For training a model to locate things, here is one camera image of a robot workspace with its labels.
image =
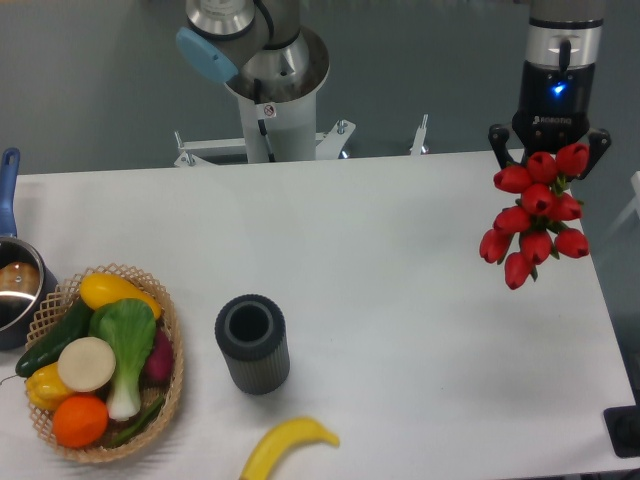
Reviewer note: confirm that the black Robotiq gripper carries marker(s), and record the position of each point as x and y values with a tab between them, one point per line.
552	113

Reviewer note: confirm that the red tulip bouquet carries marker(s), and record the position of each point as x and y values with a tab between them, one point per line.
536	227

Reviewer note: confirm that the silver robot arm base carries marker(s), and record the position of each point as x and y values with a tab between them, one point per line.
259	49

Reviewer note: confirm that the black device at edge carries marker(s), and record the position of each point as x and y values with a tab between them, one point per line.
623	428

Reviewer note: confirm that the dark grey ribbed vase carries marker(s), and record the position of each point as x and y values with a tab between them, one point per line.
250	331

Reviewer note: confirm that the yellow banana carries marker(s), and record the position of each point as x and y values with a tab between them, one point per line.
280	440

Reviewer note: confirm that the purple sweet potato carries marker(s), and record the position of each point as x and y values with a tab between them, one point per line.
159	364

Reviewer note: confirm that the green bok choy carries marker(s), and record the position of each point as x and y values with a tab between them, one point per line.
128	326

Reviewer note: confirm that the yellow squash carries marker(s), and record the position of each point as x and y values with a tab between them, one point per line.
100	289

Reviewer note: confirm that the green bean pod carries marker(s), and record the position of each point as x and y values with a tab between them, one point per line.
144	419

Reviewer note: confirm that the green cucumber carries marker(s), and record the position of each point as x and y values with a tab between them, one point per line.
72	326

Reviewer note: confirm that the woven wicker basket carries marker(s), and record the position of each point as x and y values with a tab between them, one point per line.
53	308

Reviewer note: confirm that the beige round slice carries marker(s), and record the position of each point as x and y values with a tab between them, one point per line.
86	364

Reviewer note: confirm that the orange fruit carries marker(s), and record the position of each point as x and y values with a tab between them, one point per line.
80	420

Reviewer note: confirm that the yellow bell pepper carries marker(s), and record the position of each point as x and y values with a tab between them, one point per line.
46	390

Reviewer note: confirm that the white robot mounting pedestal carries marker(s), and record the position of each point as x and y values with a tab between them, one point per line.
272	132

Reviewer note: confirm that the blue handled saucepan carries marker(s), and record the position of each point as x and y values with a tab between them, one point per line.
25	278

